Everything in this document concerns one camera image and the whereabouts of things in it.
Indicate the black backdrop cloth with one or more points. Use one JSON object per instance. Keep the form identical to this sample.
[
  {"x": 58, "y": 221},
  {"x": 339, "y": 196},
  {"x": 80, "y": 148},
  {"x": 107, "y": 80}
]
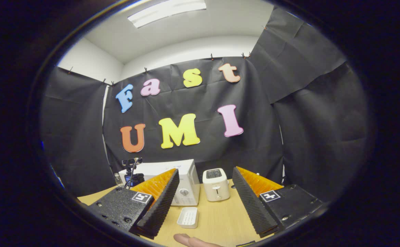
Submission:
[{"x": 254, "y": 137}]

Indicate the clear glass bottle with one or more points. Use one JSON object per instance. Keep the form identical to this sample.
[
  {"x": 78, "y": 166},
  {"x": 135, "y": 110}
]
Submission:
[{"x": 118, "y": 179}]

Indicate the long ceiling light panel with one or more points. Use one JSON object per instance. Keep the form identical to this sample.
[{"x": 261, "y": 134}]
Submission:
[{"x": 167, "y": 12}]

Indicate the white microwave oven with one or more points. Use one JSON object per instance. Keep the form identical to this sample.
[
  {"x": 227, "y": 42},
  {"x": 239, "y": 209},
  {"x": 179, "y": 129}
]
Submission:
[{"x": 186, "y": 178}]

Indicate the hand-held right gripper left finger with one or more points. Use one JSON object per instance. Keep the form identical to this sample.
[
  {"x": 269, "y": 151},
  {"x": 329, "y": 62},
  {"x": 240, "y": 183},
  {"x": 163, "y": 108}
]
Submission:
[{"x": 160, "y": 212}]

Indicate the white toaster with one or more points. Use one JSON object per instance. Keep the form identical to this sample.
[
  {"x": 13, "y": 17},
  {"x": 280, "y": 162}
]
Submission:
[{"x": 216, "y": 187}]

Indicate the small white plastic tray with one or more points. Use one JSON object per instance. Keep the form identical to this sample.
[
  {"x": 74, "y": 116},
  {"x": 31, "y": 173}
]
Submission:
[{"x": 188, "y": 218}]

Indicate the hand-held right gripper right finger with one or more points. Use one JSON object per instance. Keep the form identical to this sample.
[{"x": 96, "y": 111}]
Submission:
[{"x": 251, "y": 206}]

